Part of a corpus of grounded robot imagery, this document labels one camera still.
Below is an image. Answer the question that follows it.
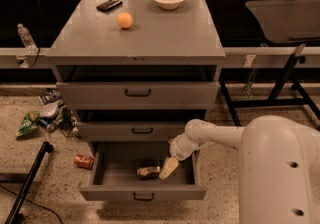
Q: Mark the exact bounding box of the grey middle drawer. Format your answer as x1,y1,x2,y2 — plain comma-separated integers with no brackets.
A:
77,121,186,142

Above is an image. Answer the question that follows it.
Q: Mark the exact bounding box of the red crushed can on floor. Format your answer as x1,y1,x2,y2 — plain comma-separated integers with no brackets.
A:
73,154,94,169

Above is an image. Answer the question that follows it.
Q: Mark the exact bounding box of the orange fruit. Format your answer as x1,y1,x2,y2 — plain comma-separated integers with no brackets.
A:
117,13,133,29

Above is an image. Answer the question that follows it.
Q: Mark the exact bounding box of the black snack bar packet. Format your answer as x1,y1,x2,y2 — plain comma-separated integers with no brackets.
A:
96,0,123,12

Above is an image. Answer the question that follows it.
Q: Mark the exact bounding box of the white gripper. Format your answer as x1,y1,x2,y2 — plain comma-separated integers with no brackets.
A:
159,133,200,179

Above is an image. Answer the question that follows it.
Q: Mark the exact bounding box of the clear plastic water bottle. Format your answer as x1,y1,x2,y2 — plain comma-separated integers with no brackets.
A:
17,24,38,54

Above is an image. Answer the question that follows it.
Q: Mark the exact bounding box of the grey top drawer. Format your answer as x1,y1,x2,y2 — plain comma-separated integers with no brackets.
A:
57,82,218,108

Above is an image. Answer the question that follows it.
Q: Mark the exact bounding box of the black stand with grey tray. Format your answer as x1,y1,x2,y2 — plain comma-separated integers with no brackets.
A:
220,0,320,126

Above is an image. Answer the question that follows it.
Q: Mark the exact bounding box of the black floor stand leg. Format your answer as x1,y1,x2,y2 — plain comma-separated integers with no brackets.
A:
5,141,53,224

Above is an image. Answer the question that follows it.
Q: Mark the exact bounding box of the pile of floor trash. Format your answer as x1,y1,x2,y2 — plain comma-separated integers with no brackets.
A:
38,88,79,138

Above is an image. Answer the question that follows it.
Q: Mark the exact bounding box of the grey metal drawer cabinet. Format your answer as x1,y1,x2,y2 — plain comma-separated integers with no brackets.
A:
45,0,226,142

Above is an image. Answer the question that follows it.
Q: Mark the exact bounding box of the grey bottom drawer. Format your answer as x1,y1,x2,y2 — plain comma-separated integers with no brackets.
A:
79,141,207,201

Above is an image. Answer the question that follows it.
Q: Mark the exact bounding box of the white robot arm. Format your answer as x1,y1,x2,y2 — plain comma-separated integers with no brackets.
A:
160,115,320,224

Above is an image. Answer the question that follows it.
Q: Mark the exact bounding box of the green chip bag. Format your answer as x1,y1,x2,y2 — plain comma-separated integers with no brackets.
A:
16,111,40,138

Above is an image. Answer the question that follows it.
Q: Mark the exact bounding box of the black cable on floor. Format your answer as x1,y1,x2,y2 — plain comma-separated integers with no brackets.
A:
0,183,64,224

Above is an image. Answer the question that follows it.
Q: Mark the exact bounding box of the grey drawer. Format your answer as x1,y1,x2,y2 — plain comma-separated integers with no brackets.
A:
57,82,218,108
77,121,186,142
79,141,207,201

